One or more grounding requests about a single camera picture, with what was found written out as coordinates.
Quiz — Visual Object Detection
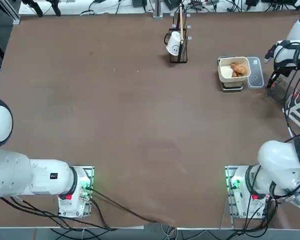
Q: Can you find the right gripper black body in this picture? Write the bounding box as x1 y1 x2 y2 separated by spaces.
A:
273 65 295 78

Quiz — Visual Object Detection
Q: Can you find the brown dried mushroom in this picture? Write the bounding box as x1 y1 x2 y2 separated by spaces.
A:
231 68 247 78

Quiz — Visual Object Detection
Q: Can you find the silver digital kitchen scale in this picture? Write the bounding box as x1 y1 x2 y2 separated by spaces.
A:
217 56 245 93

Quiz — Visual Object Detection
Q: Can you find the clear plastic container lid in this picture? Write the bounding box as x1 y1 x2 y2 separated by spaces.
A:
246 56 265 89

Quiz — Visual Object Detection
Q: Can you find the cream rectangular bowl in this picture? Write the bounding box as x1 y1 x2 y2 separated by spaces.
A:
217 56 252 83

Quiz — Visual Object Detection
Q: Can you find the white smiley mug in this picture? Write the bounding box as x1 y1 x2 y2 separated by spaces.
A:
164 31 184 56

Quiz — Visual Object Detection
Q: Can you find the aluminium frame rail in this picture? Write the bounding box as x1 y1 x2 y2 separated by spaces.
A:
0 0 21 26

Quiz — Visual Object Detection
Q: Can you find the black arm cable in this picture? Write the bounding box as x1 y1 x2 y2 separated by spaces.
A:
284 67 300 141

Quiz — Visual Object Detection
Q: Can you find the aluminium frame post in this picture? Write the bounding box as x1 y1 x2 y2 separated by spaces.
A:
152 0 164 19

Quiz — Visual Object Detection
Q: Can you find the black wire cup rack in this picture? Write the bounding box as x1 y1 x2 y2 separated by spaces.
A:
168 2 193 63

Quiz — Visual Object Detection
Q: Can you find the black base cable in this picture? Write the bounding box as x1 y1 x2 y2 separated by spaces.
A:
89 187 163 225

